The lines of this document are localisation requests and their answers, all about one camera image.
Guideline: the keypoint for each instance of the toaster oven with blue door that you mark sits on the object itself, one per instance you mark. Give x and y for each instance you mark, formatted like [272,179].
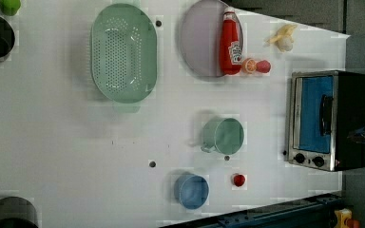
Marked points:
[325,107]

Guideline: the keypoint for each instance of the plush strawberry toy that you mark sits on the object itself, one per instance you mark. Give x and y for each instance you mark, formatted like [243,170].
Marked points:
[263,66]

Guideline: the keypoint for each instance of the plush banana toy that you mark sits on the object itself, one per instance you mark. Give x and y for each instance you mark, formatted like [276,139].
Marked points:
[283,39]

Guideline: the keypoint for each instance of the orange slice toy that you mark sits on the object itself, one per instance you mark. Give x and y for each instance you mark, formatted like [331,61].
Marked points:
[249,66]

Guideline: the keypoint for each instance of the small red strawberry toy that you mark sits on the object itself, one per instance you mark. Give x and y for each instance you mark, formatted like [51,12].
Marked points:
[239,180]

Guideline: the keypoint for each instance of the green metal cup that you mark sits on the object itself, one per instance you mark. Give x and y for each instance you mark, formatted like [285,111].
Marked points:
[222,135]

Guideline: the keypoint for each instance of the red plush ketchup bottle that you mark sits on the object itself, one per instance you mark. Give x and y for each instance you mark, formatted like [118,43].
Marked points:
[230,50]

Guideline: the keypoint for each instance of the blue cup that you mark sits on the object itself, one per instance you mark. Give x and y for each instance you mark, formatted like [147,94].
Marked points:
[191,191]

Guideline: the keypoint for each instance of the grey round plate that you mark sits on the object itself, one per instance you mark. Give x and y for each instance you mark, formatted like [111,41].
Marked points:
[200,37]

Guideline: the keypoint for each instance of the black cylinder lower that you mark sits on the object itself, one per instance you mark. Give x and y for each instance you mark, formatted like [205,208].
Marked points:
[17,212]

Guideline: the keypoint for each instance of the blue metal frame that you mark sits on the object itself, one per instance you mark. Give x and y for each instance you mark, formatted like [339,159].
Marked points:
[313,212]

